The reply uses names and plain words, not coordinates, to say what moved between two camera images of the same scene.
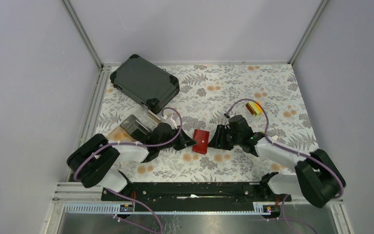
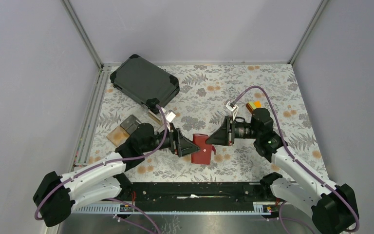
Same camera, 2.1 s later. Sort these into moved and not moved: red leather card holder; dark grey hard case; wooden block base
Moved: red leather card holder
Not moved: dark grey hard case; wooden block base
